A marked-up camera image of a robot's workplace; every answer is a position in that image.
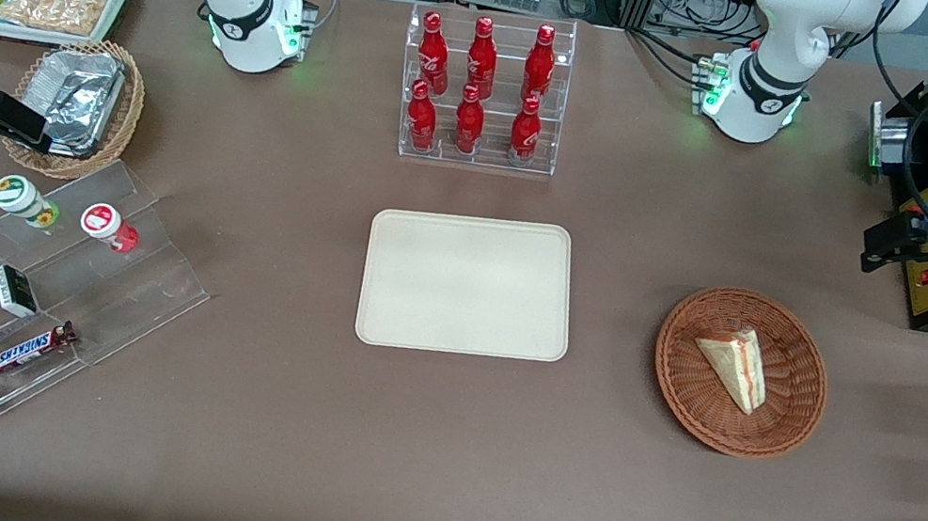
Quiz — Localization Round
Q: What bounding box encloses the triangular sandwich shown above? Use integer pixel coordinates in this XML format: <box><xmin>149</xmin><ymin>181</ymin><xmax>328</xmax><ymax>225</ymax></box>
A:
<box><xmin>684</xmin><ymin>319</ymin><xmax>779</xmax><ymax>419</ymax></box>

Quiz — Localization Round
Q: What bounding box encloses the light tan wicker basket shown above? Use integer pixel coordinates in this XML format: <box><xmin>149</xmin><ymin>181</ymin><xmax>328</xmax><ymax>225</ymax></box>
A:
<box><xmin>0</xmin><ymin>25</ymin><xmax>155</xmax><ymax>192</ymax></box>

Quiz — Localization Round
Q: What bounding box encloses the brown round wicker basket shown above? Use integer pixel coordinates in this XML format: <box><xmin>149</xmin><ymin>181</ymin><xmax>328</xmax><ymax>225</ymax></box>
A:
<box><xmin>639</xmin><ymin>276</ymin><xmax>844</xmax><ymax>471</ymax></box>

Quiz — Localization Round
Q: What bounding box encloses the beige plastic tray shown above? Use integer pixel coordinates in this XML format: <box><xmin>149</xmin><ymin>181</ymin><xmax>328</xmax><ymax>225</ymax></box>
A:
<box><xmin>351</xmin><ymin>194</ymin><xmax>590</xmax><ymax>380</ymax></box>

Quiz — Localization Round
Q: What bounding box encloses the green label white-lid jar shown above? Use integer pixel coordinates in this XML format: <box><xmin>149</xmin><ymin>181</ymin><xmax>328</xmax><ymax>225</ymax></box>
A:
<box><xmin>0</xmin><ymin>172</ymin><xmax>66</xmax><ymax>231</ymax></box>

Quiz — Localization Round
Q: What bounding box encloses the silver foil container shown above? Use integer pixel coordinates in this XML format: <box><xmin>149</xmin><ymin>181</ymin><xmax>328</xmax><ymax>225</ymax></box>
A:
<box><xmin>17</xmin><ymin>40</ymin><xmax>130</xmax><ymax>163</ymax></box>

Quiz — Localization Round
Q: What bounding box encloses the large clear snack bag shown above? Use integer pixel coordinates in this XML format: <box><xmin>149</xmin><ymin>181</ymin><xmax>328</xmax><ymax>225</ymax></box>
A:
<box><xmin>0</xmin><ymin>0</ymin><xmax>108</xmax><ymax>40</ymax></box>

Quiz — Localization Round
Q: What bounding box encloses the red label white-lid jar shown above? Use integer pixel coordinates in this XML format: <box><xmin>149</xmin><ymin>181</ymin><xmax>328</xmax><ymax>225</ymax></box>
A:
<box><xmin>76</xmin><ymin>199</ymin><xmax>145</xmax><ymax>256</ymax></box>

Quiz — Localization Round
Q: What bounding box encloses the small black box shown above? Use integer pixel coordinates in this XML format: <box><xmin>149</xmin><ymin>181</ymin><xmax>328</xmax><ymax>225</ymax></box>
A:
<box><xmin>0</xmin><ymin>263</ymin><xmax>47</xmax><ymax>322</ymax></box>

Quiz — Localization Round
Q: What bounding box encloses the clear acrylic stepped stand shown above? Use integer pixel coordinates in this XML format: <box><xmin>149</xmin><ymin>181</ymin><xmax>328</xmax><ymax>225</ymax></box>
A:
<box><xmin>0</xmin><ymin>138</ymin><xmax>232</xmax><ymax>508</ymax></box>

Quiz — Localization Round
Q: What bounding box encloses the Snickers chocolate bar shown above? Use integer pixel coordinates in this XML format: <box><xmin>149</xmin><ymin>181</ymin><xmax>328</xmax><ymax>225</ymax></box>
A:
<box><xmin>0</xmin><ymin>309</ymin><xmax>81</xmax><ymax>392</ymax></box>

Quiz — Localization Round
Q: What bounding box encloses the red cola bottle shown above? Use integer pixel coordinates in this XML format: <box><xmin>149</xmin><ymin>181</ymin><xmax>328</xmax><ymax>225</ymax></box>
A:
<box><xmin>505</xmin><ymin>92</ymin><xmax>547</xmax><ymax>166</ymax></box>
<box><xmin>401</xmin><ymin>78</ymin><xmax>446</xmax><ymax>153</ymax></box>
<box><xmin>461</xmin><ymin>13</ymin><xmax>506</xmax><ymax>102</ymax></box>
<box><xmin>411</xmin><ymin>9</ymin><xmax>461</xmax><ymax>96</ymax></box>
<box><xmin>450</xmin><ymin>82</ymin><xmax>492</xmax><ymax>157</ymax></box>
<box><xmin>519</xmin><ymin>22</ymin><xmax>562</xmax><ymax>107</ymax></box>

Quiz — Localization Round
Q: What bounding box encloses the clear acrylic bottle rack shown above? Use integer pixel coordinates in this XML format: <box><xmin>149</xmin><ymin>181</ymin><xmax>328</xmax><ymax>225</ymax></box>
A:
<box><xmin>385</xmin><ymin>0</ymin><xmax>581</xmax><ymax>183</ymax></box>

